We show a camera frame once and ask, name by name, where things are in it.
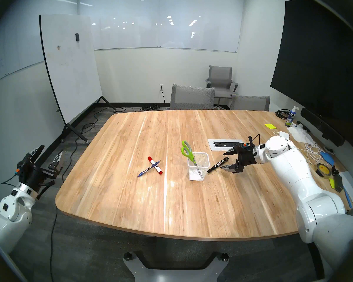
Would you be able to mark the grey mesh office chair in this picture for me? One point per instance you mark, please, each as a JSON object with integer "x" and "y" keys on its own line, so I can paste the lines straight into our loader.
{"x": 192, "y": 97}
{"x": 250, "y": 103}

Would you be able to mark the black video sound bar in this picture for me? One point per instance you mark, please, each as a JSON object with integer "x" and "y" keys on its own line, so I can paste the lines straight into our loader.
{"x": 322, "y": 126}

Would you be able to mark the silver table power outlet panel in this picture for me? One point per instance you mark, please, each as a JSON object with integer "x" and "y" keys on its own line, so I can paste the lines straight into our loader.
{"x": 211, "y": 144}

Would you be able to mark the red capped whiteboard marker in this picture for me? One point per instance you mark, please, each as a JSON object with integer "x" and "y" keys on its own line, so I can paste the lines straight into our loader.
{"x": 156, "y": 166}

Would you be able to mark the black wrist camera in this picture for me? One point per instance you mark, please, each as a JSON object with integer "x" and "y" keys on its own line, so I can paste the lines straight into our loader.
{"x": 23, "y": 168}
{"x": 245, "y": 147}

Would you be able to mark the blue flat disc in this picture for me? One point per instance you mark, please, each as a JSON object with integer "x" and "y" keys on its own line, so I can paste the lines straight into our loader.
{"x": 328, "y": 157}

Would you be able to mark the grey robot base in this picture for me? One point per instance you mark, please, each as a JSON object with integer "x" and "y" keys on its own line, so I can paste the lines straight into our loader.
{"x": 176, "y": 274}

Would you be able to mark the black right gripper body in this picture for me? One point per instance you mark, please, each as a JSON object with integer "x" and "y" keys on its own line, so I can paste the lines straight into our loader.
{"x": 247, "y": 159}

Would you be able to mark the yellow sticky note pad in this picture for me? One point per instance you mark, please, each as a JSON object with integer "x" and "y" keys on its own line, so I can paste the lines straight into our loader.
{"x": 270, "y": 126}

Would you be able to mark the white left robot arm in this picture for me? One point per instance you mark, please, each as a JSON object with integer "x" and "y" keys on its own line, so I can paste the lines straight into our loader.
{"x": 8, "y": 216}

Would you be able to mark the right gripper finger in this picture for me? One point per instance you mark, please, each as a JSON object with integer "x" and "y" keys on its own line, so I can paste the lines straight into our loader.
{"x": 231, "y": 167}
{"x": 231, "y": 151}

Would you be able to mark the rolling white whiteboard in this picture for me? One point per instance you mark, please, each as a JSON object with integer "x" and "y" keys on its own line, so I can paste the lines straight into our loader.
{"x": 70, "y": 64}

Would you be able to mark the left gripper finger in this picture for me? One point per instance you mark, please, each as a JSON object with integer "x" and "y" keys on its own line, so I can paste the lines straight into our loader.
{"x": 36, "y": 153}
{"x": 56, "y": 165}

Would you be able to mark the white mesh pen holder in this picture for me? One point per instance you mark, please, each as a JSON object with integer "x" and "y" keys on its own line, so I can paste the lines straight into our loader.
{"x": 203, "y": 174}

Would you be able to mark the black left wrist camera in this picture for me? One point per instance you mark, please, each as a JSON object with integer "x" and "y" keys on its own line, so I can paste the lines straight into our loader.
{"x": 23, "y": 168}

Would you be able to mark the whiteboard cleaner spray bottle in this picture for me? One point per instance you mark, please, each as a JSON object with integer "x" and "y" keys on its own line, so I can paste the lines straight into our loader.
{"x": 290, "y": 118}

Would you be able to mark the large black wall screen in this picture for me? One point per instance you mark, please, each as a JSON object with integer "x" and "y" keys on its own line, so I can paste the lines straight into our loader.
{"x": 317, "y": 64}

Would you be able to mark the yellow and black pad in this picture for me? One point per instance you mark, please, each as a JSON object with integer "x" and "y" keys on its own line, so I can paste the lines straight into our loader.
{"x": 338, "y": 183}

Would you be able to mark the black permanent marker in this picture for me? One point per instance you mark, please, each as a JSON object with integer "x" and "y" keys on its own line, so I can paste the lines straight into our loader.
{"x": 219, "y": 164}

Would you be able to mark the grey office chair with armrests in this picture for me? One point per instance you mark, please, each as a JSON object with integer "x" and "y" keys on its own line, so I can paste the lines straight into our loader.
{"x": 220, "y": 74}

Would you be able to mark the blue ballpoint pen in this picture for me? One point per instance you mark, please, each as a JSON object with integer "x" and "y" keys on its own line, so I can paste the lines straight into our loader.
{"x": 144, "y": 172}

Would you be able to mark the wall whiteboard with blue writing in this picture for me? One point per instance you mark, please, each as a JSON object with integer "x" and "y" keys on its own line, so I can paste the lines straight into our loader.
{"x": 17, "y": 43}

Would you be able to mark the blue stick tool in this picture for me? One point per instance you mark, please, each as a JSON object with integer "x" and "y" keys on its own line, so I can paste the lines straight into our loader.
{"x": 347, "y": 197}

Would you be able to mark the wide glass wall whiteboard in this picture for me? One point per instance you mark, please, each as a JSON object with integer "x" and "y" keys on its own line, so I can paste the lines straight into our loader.
{"x": 164, "y": 25}

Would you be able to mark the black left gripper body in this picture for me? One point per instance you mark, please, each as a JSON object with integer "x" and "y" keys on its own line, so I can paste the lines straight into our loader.
{"x": 33, "y": 180}

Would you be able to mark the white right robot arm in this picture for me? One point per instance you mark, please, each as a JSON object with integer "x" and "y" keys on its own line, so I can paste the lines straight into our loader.
{"x": 300, "y": 172}

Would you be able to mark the white paper sheet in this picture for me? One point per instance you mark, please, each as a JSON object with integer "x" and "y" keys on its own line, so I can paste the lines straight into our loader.
{"x": 351, "y": 187}

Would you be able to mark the yellow tape roll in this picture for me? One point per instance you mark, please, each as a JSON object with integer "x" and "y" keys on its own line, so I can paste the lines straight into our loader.
{"x": 319, "y": 170}

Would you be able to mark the small black bottle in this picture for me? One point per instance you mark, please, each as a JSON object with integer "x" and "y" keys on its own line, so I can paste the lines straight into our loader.
{"x": 334, "y": 170}

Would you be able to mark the white power adapter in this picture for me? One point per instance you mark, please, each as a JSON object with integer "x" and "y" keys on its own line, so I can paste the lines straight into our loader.
{"x": 284, "y": 133}

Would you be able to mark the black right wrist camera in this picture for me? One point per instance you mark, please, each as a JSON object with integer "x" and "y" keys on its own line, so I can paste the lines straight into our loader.
{"x": 245, "y": 147}

